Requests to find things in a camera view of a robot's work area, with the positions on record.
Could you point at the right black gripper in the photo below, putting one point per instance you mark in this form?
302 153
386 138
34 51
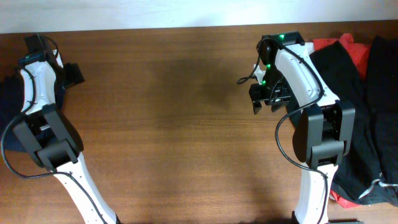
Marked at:
267 100

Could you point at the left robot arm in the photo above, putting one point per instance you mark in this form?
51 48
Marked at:
62 158

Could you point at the navy blue shorts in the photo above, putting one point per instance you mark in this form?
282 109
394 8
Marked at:
12 99

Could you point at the black garment with white trim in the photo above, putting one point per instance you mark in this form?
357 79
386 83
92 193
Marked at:
368 174

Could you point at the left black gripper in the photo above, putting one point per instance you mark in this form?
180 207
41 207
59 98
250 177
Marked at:
73 73

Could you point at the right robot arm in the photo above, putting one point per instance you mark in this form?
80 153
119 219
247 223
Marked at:
285 74

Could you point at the red garment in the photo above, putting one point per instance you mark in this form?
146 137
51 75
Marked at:
359 53

